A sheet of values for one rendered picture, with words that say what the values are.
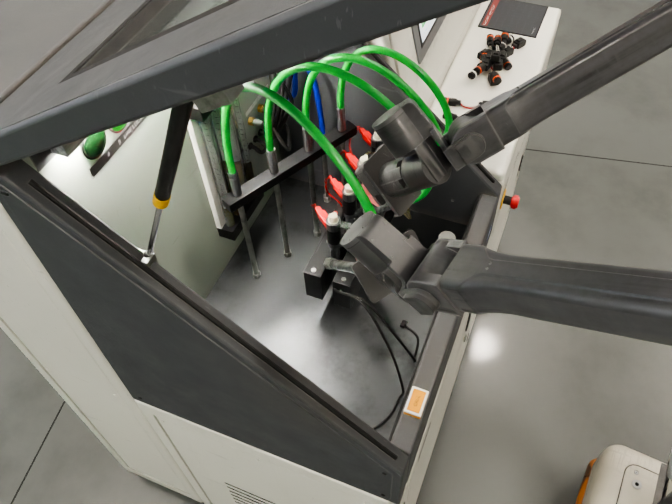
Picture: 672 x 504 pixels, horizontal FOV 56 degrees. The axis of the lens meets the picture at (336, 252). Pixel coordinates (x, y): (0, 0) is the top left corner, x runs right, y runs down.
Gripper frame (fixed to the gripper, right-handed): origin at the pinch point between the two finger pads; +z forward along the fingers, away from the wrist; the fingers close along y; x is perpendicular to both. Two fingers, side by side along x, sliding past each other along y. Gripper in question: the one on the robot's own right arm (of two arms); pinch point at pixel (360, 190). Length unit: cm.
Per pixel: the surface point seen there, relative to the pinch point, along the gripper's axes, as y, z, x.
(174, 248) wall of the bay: 9.8, 31.7, 21.0
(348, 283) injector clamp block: -15.6, 16.0, 4.6
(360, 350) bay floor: -30.1, 22.8, 8.6
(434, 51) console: 5, 23, -56
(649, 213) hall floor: -111, 62, -148
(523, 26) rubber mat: -8, 25, -92
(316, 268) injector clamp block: -10.4, 21.1, 5.4
